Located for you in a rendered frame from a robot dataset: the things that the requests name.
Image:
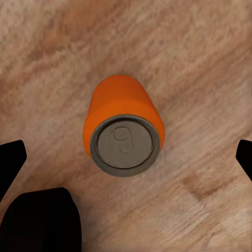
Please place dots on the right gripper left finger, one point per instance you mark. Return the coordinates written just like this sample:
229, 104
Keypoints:
12, 158

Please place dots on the can of soda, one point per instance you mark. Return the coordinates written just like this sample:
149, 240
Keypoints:
123, 132

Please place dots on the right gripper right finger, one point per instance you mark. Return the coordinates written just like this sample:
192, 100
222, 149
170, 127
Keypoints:
244, 156

